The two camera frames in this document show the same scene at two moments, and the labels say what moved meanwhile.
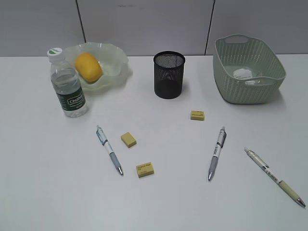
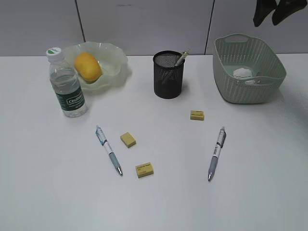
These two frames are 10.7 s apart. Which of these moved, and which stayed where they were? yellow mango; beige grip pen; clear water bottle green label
Moved: beige grip pen
Stayed: clear water bottle green label; yellow mango
